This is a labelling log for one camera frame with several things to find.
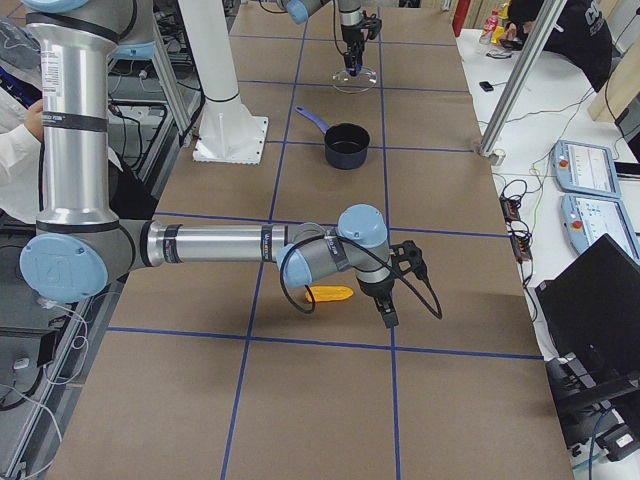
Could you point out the aluminium frame post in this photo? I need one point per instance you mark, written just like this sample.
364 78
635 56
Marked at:
534 45

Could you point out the lower teach pendant blue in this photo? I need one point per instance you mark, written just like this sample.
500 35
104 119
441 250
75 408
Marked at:
586 218

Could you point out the white pedestal column with base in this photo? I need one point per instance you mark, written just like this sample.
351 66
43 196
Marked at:
228 132

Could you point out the dark blue saucepan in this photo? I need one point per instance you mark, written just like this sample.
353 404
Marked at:
346 144

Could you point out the black monitor stand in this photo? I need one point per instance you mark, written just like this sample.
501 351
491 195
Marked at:
605 411

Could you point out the black laptop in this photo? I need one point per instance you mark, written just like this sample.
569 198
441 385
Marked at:
593 305

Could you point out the black orange usb hub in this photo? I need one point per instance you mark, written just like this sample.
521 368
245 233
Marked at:
519 233

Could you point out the yellow toy corn cob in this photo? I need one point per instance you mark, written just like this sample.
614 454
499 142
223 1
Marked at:
328 293

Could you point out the teach pendant blue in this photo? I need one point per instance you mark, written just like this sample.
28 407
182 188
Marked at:
586 218
585 168

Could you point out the person in white clothing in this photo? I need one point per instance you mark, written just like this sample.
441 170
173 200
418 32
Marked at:
21 132

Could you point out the person in black shirt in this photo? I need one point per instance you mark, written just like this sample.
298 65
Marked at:
580 34

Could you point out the small metal cylinder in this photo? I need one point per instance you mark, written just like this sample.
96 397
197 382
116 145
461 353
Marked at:
497 157

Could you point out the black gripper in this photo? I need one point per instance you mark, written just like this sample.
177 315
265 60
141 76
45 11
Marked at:
374 290
348 36

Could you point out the upper teach pendant blue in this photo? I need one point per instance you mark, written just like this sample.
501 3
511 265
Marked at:
585 168

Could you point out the glass pot lid blue knob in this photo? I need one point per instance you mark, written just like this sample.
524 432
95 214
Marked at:
364 80

